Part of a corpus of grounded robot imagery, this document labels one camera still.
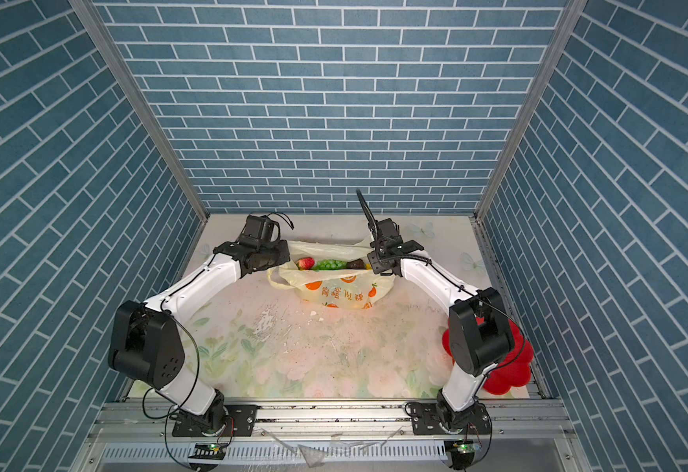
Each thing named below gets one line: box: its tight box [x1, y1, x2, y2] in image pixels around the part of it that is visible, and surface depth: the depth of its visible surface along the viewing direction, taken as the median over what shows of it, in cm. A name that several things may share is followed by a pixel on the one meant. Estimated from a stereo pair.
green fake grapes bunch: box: [311, 258, 349, 273], surface depth 103 cm
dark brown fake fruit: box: [346, 258, 367, 270], surface depth 101 cm
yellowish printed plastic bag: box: [266, 235, 397, 309], surface depth 90 cm
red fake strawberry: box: [295, 256, 316, 271], surface depth 103 cm
